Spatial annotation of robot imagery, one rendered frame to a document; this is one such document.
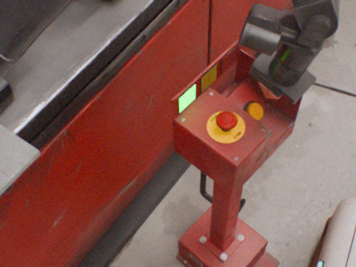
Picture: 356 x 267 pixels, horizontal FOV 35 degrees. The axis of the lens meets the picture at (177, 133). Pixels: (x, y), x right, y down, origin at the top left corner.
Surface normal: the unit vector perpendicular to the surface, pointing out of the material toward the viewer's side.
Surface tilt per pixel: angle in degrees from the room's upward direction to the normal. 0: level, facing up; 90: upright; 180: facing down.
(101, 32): 0
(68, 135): 90
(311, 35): 78
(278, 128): 0
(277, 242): 0
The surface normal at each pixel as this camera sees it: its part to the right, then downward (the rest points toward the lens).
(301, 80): 0.15, -0.37
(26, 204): 0.81, 0.49
